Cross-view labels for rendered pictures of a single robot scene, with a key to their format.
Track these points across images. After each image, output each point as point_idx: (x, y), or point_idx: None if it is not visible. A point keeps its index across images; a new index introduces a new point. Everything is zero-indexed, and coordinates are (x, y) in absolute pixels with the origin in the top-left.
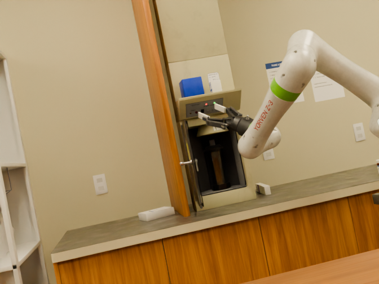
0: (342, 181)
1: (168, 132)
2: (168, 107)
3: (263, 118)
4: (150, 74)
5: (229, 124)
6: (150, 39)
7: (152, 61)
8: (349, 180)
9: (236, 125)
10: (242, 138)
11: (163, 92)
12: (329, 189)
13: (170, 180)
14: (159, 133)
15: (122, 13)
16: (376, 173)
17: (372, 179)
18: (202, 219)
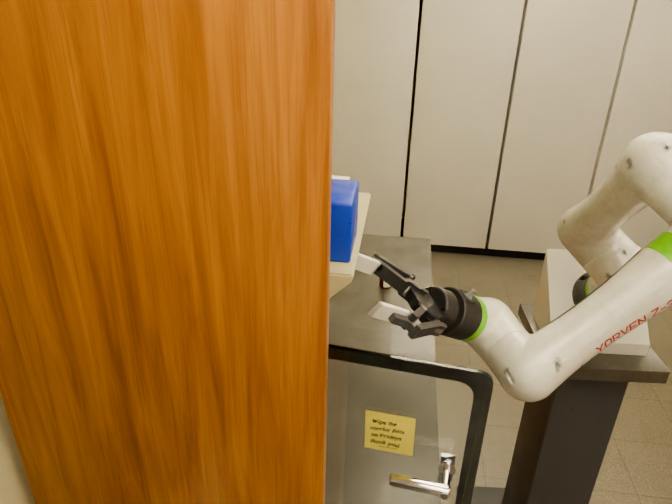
0: (352, 312)
1: (324, 399)
2: (328, 317)
3: (629, 330)
4: (120, 147)
5: (439, 318)
6: (331, 38)
7: (275, 128)
8: (359, 307)
9: (454, 318)
10: (549, 368)
11: (328, 268)
12: (412, 352)
13: (150, 499)
14: (74, 362)
15: None
16: (359, 281)
17: (408, 306)
18: None
